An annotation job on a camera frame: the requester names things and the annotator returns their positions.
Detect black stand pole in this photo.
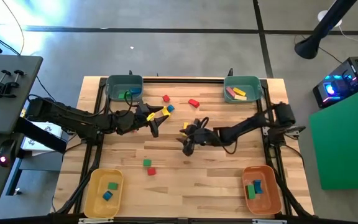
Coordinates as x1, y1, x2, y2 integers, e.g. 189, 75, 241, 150
294, 0, 357, 60

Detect green board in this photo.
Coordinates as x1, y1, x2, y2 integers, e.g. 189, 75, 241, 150
308, 81, 358, 190

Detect black computer mouse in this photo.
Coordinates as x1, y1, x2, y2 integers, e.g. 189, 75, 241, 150
0, 139, 17, 168

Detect black computer with lights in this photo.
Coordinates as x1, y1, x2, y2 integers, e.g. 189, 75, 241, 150
312, 55, 358, 109

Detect orange plastic bin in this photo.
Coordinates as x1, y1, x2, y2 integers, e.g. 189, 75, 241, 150
242, 165, 284, 216

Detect teal plastic bin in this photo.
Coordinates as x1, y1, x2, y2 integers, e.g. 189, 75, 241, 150
223, 75, 263, 104

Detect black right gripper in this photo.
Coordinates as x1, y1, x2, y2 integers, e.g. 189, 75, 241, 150
175, 118, 222, 157

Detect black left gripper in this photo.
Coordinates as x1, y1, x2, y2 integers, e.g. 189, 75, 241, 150
115, 101, 170, 139

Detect grey-blue plastic bin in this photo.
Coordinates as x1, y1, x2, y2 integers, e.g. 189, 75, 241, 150
104, 74, 144, 103

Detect white paper booklets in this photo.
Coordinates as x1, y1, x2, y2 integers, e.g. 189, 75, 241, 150
20, 121, 67, 157

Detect white round disc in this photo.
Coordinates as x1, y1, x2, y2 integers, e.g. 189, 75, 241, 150
317, 9, 343, 28

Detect silver metal bracket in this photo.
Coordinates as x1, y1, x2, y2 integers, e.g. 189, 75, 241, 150
252, 219, 287, 224
78, 218, 114, 224

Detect yellow plastic bin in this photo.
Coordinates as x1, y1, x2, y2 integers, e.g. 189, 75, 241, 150
83, 168, 125, 219

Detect black metal table frame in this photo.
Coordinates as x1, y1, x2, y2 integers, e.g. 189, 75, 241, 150
54, 77, 315, 224

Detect grey desk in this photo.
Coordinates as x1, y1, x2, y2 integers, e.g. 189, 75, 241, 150
0, 55, 44, 212

